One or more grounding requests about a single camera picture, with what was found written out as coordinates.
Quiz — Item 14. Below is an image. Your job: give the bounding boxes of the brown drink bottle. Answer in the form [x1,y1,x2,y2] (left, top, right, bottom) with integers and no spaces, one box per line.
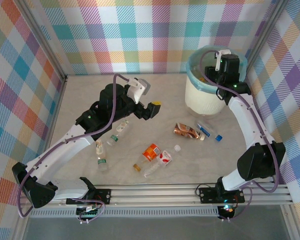
[174,122,206,141]

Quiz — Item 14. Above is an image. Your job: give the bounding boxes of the clear bottle orange label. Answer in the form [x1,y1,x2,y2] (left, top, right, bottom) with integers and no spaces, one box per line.
[132,143,162,173]

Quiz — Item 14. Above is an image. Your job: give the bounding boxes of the clear bottle red white label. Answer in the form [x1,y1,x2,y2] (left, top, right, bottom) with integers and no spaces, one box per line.
[142,144,182,179]

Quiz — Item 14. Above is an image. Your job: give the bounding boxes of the white plastic bin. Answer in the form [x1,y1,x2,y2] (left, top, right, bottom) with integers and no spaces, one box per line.
[184,74,227,116]

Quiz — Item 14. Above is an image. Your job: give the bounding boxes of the small bottle beige green label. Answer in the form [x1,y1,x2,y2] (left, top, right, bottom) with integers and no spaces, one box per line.
[115,119,130,134]

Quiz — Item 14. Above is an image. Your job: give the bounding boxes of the small clear bottle green label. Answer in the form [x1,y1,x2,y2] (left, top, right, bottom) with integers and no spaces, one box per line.
[106,134,120,147]

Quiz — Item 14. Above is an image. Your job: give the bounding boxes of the bottle white orange label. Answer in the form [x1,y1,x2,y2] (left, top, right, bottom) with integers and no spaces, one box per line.
[94,139,106,157]

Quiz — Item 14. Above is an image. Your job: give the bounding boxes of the water bottle green label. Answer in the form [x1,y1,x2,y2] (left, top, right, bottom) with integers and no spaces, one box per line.
[97,154,109,173]

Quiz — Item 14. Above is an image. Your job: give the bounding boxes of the plaid backdrop cloth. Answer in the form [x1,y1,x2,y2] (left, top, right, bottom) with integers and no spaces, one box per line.
[0,0,66,240]
[244,0,300,240]
[22,0,288,76]

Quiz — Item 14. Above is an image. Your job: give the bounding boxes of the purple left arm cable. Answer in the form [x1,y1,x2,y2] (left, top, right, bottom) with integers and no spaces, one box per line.
[17,73,127,225]

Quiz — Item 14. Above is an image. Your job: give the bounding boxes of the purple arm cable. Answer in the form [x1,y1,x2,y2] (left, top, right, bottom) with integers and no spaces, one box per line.
[199,49,281,222]
[17,73,127,225]

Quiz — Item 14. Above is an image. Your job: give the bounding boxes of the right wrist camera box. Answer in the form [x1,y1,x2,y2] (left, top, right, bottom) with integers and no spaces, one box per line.
[214,49,231,72]

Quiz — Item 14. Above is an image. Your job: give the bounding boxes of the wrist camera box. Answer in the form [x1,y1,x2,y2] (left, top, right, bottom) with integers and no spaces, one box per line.
[126,77,151,105]
[214,49,231,72]

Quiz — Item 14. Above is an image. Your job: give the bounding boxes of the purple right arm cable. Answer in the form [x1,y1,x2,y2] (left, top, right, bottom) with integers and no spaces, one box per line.
[199,49,281,222]

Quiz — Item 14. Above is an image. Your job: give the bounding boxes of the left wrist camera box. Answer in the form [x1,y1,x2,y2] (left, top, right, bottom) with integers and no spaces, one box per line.
[126,77,151,105]

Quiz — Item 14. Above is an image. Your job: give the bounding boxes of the aluminium side rail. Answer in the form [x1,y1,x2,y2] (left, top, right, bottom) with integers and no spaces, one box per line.
[33,76,69,188]
[244,93,280,186]

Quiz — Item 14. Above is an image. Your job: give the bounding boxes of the aluminium frame post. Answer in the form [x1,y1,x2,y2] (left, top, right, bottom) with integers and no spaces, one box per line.
[244,0,291,66]
[16,0,69,85]

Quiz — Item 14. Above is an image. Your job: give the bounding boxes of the aluminium mounting rail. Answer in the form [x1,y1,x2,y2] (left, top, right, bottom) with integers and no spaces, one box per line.
[17,183,295,207]

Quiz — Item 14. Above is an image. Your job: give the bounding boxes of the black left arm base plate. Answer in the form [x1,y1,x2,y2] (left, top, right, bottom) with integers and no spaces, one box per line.
[66,188,112,206]

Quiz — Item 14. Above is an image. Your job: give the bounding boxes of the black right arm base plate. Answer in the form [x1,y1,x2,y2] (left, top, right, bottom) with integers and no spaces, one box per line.
[198,186,246,204]

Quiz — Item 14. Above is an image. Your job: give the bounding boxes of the grey slotted cable duct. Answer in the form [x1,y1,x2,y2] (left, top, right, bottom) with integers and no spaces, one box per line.
[29,207,220,217]

